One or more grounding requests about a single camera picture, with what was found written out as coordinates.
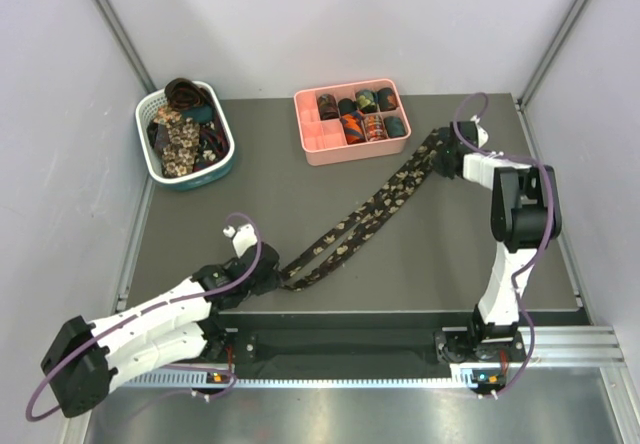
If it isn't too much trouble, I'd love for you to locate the black gold floral tie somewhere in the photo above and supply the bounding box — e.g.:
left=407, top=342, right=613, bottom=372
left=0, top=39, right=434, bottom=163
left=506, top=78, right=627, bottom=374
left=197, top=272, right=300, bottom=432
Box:
left=280, top=127, right=450, bottom=292

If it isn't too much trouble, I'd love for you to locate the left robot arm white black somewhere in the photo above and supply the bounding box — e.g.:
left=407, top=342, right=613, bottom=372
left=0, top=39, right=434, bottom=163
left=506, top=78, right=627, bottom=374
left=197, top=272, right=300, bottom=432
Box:
left=41, top=243, right=280, bottom=418

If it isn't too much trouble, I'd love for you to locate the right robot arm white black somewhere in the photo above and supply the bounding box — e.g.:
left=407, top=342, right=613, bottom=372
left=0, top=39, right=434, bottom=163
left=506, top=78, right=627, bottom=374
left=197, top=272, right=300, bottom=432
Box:
left=434, top=119, right=562, bottom=360

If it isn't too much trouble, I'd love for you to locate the rolled dark teal tie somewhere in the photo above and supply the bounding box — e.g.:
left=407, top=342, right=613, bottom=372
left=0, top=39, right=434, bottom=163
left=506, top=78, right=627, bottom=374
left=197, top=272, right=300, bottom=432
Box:
left=383, top=116, right=407, bottom=139

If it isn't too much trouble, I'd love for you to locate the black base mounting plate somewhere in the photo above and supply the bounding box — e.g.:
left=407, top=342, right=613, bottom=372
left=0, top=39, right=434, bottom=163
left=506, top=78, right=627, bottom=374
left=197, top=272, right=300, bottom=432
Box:
left=198, top=312, right=471, bottom=380

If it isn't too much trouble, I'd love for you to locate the rolled red multicolour tie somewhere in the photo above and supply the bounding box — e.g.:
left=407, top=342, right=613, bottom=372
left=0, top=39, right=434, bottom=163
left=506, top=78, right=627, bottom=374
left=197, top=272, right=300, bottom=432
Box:
left=362, top=114, right=388, bottom=142

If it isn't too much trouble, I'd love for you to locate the rolled dark green tie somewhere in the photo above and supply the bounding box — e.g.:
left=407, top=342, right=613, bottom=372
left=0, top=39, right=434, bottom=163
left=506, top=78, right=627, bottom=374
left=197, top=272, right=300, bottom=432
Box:
left=377, top=87, right=398, bottom=112

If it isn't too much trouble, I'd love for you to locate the pink divided organizer box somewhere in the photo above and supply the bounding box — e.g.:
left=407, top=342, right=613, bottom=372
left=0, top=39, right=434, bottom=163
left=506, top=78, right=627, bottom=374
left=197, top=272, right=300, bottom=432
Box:
left=294, top=79, right=412, bottom=166

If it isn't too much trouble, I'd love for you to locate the rolled green yellow tie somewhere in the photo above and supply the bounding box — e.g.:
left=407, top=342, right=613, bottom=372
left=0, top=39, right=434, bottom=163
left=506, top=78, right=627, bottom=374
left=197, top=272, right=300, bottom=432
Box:
left=355, top=89, right=378, bottom=114

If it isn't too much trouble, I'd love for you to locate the dark grey table mat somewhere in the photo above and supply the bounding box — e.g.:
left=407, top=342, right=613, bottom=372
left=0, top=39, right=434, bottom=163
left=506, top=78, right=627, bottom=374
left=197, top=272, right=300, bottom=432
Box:
left=113, top=92, right=594, bottom=315

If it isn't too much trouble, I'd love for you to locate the rolled orange navy striped tie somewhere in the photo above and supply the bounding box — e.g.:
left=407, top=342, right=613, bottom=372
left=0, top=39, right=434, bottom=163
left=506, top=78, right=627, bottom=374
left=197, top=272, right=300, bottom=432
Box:
left=340, top=111, right=366, bottom=145

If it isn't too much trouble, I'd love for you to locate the rolled black tie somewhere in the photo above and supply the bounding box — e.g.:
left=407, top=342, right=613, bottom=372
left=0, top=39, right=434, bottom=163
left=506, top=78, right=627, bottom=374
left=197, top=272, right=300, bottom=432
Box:
left=338, top=98, right=358, bottom=116

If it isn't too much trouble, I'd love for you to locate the rolled maroon patterned tie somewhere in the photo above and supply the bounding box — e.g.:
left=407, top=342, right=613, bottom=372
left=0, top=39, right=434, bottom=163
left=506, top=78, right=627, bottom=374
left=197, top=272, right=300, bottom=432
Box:
left=317, top=93, right=340, bottom=120

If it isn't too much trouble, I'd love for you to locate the teal white laundry basket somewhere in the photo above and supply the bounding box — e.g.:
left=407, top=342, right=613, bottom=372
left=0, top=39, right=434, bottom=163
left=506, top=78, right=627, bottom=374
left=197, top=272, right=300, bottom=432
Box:
left=135, top=78, right=236, bottom=191

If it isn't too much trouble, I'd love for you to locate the brown patterned tie in basket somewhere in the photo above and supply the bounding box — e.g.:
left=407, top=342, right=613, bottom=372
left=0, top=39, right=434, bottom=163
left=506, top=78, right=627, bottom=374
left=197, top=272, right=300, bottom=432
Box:
left=164, top=78, right=214, bottom=111

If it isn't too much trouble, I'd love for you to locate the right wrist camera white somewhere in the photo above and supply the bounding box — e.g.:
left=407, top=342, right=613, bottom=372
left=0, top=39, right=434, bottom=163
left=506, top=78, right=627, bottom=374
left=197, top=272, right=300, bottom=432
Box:
left=471, top=115, right=489, bottom=149

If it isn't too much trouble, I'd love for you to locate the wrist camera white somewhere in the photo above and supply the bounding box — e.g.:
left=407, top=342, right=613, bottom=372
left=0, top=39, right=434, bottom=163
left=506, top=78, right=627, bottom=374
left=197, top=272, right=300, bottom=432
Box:
left=471, top=115, right=489, bottom=149
left=223, top=223, right=258, bottom=258

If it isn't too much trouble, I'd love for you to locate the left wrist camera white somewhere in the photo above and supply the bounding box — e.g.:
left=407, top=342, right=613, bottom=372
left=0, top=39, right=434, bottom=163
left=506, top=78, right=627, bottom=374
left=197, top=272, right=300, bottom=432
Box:
left=223, top=223, right=258, bottom=258

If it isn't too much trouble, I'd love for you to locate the aluminium frame rail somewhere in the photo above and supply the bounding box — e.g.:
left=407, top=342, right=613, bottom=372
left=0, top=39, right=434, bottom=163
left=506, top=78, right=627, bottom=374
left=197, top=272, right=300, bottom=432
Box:
left=109, top=326, right=624, bottom=393

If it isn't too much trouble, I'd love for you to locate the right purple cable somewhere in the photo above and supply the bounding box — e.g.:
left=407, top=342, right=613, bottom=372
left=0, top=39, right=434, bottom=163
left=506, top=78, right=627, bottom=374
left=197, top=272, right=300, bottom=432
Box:
left=453, top=92, right=559, bottom=399

